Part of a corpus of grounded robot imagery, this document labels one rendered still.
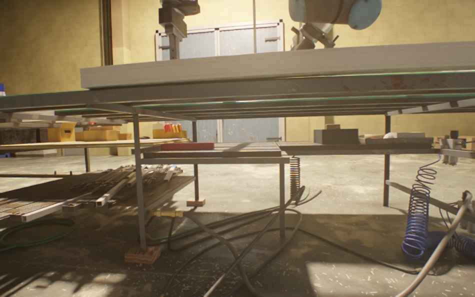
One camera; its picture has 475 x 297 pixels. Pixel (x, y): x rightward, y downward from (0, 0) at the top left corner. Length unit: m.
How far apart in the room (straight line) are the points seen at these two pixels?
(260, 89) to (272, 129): 6.48
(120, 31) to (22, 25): 4.31
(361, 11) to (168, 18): 0.56
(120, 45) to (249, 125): 4.82
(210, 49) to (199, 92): 7.06
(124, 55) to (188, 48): 2.06
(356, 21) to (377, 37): 7.69
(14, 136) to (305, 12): 2.43
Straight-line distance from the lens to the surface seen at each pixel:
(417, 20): 9.07
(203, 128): 7.54
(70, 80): 10.19
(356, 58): 0.82
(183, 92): 0.84
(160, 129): 2.23
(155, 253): 1.45
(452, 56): 0.94
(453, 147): 1.80
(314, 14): 0.71
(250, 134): 7.28
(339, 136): 1.65
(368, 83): 0.85
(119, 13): 9.13
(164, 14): 0.87
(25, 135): 2.71
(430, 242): 1.69
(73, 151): 10.03
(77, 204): 1.50
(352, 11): 0.73
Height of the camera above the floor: 0.69
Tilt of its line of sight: 4 degrees down
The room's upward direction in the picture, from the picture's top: 1 degrees counter-clockwise
